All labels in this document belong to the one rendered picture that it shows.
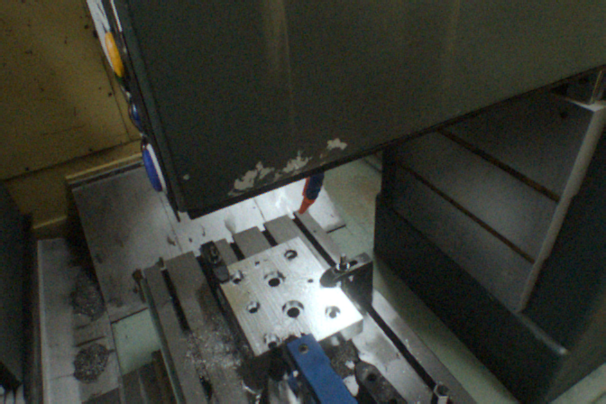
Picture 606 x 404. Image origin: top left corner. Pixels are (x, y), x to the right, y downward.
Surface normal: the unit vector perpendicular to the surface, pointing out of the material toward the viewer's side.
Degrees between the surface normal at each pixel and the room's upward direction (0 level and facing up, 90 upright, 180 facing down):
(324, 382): 0
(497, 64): 90
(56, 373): 17
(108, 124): 90
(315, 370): 0
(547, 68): 90
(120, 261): 24
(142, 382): 8
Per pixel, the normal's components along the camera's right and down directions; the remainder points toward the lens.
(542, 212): -0.90, 0.33
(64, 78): 0.46, 0.51
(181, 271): -0.07, -0.79
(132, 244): 0.12, -0.51
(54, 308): 0.19, -0.85
